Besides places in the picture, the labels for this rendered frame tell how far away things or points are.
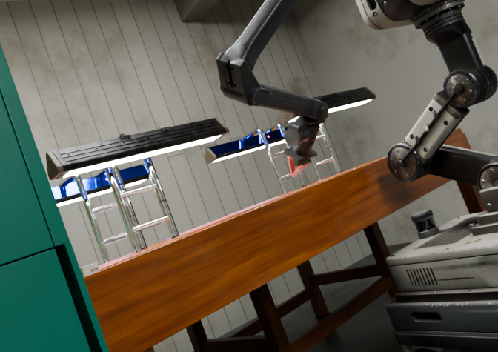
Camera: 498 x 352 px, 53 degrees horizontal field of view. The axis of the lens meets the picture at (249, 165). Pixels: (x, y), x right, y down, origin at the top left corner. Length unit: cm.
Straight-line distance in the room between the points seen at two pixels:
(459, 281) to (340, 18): 319
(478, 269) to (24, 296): 107
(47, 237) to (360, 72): 355
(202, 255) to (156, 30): 296
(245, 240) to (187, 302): 23
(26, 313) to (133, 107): 279
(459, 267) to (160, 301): 80
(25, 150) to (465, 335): 117
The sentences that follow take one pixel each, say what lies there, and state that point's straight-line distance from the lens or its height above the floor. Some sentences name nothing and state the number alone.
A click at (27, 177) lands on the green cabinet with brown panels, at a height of 98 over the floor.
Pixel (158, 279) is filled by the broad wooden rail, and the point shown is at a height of 70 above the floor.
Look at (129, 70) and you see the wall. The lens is 376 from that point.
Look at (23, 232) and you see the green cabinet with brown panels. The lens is 100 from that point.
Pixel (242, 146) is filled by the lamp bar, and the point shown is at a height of 107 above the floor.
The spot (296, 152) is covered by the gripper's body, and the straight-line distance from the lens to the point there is 158.
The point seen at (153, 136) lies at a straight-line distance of 158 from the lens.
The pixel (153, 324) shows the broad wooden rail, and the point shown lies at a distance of 111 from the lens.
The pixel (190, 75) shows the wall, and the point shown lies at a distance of 393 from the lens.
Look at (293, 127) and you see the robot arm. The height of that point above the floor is 95.
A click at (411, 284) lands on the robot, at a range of 159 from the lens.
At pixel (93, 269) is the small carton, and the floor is 77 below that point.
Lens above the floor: 79
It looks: 4 degrees up
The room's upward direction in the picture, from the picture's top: 21 degrees counter-clockwise
